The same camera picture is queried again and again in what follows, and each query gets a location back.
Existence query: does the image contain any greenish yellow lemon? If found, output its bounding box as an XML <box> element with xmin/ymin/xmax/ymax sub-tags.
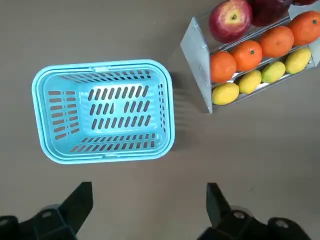
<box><xmin>260</xmin><ymin>60</ymin><xmax>286</xmax><ymax>84</ymax></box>

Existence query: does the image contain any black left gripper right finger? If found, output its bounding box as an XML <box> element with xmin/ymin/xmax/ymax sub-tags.
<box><xmin>198</xmin><ymin>182</ymin><xmax>314</xmax><ymax>240</ymax></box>

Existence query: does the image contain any orange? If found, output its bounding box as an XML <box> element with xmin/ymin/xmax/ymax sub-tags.
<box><xmin>210</xmin><ymin>51</ymin><xmax>238</xmax><ymax>84</ymax></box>
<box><xmin>287</xmin><ymin>10</ymin><xmax>320</xmax><ymax>47</ymax></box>
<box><xmin>229</xmin><ymin>39</ymin><xmax>264</xmax><ymax>73</ymax></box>
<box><xmin>258</xmin><ymin>25</ymin><xmax>295</xmax><ymax>58</ymax></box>

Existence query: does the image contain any red apple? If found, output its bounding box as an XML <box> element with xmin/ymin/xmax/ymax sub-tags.
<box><xmin>291</xmin><ymin>0</ymin><xmax>320</xmax><ymax>6</ymax></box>
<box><xmin>250</xmin><ymin>0</ymin><xmax>293</xmax><ymax>28</ymax></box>
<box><xmin>208</xmin><ymin>0</ymin><xmax>253</xmax><ymax>44</ymax></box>

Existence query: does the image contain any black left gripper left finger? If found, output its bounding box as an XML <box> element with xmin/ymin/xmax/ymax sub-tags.
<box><xmin>0</xmin><ymin>181</ymin><xmax>94</xmax><ymax>240</ymax></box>

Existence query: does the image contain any clear acrylic fruit shelf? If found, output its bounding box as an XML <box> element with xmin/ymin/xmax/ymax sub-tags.
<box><xmin>179</xmin><ymin>0</ymin><xmax>320</xmax><ymax>115</ymax></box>

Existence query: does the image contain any light blue plastic basket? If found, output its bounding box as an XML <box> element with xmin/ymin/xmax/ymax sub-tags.
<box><xmin>31</xmin><ymin>58</ymin><xmax>176</xmax><ymax>165</ymax></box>

